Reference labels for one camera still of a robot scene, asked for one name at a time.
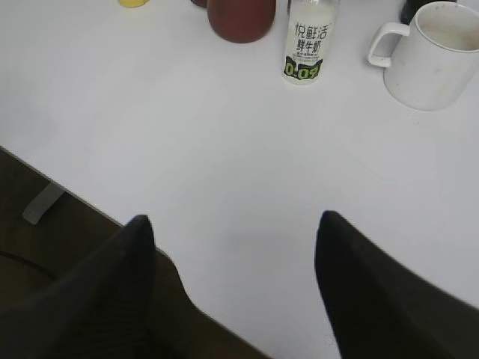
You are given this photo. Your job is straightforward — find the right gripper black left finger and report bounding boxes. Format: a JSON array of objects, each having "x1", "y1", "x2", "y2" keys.
[{"x1": 1, "y1": 215, "x2": 156, "y2": 358}]

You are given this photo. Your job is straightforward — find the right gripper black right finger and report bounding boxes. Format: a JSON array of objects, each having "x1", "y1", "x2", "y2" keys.
[{"x1": 314, "y1": 210, "x2": 478, "y2": 358}]

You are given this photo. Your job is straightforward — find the white milk bottle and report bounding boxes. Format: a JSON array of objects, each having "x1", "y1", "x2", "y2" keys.
[{"x1": 283, "y1": 0, "x2": 340, "y2": 85}]

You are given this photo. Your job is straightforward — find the yellow paper cup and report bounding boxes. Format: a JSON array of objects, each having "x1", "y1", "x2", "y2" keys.
[{"x1": 118, "y1": 0, "x2": 149, "y2": 8}]

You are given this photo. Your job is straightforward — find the grey table leg foot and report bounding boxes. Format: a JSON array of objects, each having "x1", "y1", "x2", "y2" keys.
[{"x1": 22, "y1": 182, "x2": 64, "y2": 225}]

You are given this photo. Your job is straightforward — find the white ceramic mug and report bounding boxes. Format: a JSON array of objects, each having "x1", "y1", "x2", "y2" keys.
[{"x1": 367, "y1": 1, "x2": 478, "y2": 111}]

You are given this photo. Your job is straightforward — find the cola bottle yellow cap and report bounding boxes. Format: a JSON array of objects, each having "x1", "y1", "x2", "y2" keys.
[{"x1": 399, "y1": 0, "x2": 430, "y2": 25}]

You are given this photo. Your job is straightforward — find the red ceramic mug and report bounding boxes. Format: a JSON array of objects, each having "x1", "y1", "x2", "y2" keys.
[{"x1": 207, "y1": 0, "x2": 276, "y2": 43}]

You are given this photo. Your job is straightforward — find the brown coffee drink bottle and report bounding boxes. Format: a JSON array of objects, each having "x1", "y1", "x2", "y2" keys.
[{"x1": 191, "y1": 0, "x2": 207, "y2": 8}]

